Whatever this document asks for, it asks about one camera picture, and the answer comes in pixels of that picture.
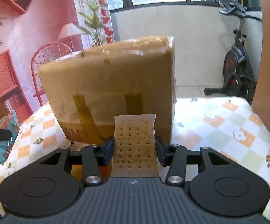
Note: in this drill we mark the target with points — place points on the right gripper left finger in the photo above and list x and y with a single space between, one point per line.
96 162

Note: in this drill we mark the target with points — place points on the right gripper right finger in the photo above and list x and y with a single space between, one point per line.
174 156

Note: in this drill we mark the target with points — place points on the blue bread snack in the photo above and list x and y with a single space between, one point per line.
9 129

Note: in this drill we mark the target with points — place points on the cracker pack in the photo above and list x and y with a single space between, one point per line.
134 154

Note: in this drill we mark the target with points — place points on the cardboard box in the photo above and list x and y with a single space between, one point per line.
87 89

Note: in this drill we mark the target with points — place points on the checkered floral tablecloth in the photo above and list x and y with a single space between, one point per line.
226 124

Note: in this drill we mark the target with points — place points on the black exercise bike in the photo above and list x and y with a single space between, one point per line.
238 77

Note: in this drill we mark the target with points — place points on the printed room backdrop poster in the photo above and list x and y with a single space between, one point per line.
36 31

